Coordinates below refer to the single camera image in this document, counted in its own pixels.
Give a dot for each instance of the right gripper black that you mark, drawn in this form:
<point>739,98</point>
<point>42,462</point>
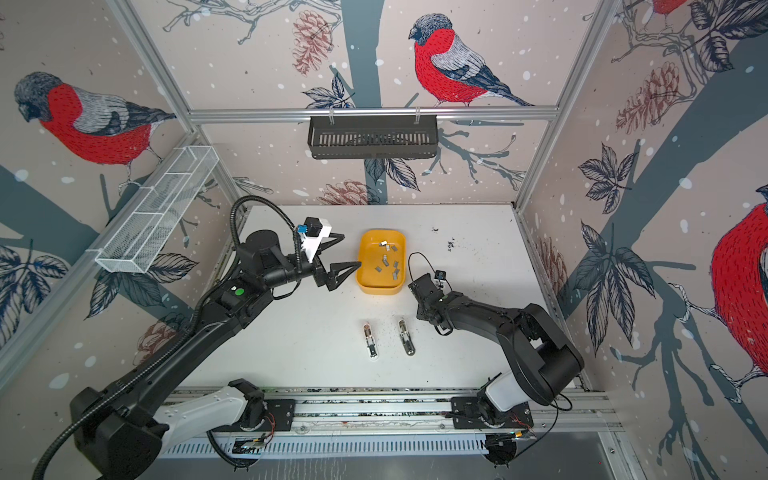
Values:
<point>421,309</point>

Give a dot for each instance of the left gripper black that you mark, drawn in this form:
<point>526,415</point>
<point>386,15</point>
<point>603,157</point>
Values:
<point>330,278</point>

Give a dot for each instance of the yellow plastic tray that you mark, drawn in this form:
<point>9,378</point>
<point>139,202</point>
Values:
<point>370,256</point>

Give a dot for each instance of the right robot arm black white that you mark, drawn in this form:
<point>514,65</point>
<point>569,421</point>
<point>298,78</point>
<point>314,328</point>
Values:
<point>542,359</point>

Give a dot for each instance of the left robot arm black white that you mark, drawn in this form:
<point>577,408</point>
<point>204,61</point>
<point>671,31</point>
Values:
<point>115,428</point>

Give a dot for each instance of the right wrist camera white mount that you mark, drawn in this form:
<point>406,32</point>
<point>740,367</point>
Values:
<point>440,276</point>

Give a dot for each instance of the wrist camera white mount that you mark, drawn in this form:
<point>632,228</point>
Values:
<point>440,276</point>
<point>312,232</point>

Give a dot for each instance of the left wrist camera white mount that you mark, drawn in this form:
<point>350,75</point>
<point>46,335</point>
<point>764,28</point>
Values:
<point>312,232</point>

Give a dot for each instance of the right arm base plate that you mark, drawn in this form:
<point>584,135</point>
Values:
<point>475,413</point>

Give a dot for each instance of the black wall basket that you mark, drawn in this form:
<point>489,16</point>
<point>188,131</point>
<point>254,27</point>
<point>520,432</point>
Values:
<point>373,137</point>

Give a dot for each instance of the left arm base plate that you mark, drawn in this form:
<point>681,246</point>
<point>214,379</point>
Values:
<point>270,415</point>

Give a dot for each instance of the white wire mesh shelf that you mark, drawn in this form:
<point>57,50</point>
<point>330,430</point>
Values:
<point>141,237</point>

